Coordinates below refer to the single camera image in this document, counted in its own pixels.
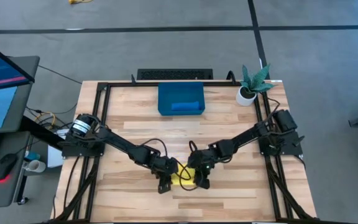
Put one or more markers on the teal plastic basket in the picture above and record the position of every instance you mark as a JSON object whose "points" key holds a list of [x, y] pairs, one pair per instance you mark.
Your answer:
{"points": [[179, 91]]}

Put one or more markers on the yellow microfiber towel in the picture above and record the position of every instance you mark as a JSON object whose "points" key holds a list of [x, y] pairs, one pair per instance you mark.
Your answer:
{"points": [[176, 180]]}

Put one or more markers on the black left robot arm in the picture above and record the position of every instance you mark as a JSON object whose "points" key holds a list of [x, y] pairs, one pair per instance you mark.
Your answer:
{"points": [[117, 141]]}

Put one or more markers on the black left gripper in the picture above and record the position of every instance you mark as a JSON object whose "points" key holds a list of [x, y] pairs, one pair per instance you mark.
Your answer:
{"points": [[164, 166]]}

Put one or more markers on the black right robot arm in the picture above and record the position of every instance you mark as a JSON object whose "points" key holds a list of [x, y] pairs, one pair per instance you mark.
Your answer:
{"points": [[253, 133]]}

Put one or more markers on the blue microfiber towel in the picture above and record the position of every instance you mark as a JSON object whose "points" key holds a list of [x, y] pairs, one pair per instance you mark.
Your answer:
{"points": [[185, 106]]}

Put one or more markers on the white sheet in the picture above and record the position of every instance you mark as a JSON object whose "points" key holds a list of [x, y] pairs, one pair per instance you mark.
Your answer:
{"points": [[54, 158]]}

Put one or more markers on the small teal container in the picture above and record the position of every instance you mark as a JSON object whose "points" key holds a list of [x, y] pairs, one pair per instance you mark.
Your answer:
{"points": [[33, 155]]}

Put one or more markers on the black metal table frame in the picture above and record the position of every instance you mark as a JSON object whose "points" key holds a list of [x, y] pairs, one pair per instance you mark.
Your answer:
{"points": [[135, 84]]}

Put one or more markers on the black keyboard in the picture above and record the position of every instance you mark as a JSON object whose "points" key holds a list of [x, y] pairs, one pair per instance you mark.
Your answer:
{"points": [[174, 74]]}

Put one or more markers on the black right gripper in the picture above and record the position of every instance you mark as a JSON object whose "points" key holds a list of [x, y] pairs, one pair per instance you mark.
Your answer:
{"points": [[201, 160]]}

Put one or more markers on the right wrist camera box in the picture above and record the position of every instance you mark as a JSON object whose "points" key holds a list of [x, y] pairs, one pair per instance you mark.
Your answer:
{"points": [[202, 182]]}

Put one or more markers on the black computer mouse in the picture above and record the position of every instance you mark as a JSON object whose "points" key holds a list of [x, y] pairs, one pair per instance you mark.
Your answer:
{"points": [[5, 166]]}

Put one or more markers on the potted plant in white pot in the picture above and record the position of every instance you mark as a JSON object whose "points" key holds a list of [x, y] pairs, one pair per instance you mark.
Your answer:
{"points": [[244, 101]]}

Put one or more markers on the white mug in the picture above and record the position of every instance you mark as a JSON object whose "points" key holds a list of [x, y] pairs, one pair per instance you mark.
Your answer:
{"points": [[37, 166]]}

